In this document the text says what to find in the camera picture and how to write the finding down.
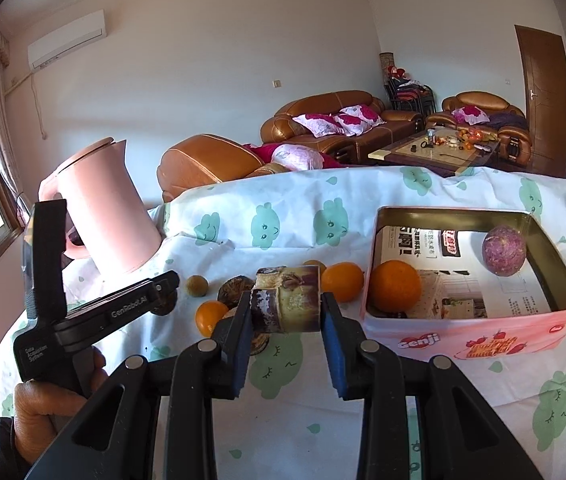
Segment pink electric kettle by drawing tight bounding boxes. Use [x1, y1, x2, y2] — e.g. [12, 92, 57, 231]
[38, 136, 164, 281]

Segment beige curtain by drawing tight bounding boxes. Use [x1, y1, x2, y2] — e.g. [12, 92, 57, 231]
[0, 20, 34, 221]

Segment stacked chairs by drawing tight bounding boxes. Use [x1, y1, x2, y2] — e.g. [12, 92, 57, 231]
[385, 77, 436, 113]

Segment dark purple blanket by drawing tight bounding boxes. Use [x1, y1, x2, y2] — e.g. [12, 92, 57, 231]
[485, 112, 528, 131]

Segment large orange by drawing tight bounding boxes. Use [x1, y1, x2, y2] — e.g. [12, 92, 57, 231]
[367, 259, 422, 314]

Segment pink tin box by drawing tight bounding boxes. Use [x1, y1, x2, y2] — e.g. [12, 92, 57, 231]
[360, 206, 566, 363]

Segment long brown leather sofa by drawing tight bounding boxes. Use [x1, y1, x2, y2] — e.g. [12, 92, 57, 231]
[260, 90, 426, 161]

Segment heap of small oranges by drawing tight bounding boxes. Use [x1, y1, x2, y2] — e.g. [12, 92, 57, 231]
[455, 127, 496, 150]

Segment small orange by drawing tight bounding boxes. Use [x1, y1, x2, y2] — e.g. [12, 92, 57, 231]
[195, 300, 231, 338]
[321, 262, 365, 304]

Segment floral pillow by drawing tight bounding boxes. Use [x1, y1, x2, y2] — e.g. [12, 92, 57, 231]
[452, 106, 490, 126]
[338, 105, 385, 136]
[292, 112, 346, 138]

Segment white cloud print tablecloth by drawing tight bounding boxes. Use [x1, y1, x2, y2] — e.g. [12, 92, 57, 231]
[0, 165, 566, 480]

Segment printed paper liner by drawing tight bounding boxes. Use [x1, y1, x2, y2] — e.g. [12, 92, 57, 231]
[374, 225, 552, 319]

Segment brown leather armchair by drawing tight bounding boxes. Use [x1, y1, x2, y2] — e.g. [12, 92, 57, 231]
[425, 91, 534, 163]

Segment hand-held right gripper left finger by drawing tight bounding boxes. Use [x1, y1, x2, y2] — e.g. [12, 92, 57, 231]
[25, 290, 256, 480]

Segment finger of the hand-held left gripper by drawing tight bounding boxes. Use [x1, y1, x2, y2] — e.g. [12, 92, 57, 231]
[150, 270, 181, 317]

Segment white air conditioner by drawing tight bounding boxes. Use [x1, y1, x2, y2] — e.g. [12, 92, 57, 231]
[27, 8, 108, 71]

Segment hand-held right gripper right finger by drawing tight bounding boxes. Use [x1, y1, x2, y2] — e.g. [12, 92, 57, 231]
[320, 290, 546, 480]

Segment wooden coffee table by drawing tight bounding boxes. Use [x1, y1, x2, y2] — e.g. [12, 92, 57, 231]
[368, 127, 502, 178]

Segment brown wooden door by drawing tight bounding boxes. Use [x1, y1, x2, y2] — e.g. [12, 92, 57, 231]
[514, 25, 566, 177]

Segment pale pink pillow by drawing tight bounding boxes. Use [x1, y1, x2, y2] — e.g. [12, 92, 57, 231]
[270, 144, 324, 171]

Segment person's left hand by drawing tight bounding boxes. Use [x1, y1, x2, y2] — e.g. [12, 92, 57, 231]
[13, 346, 108, 466]

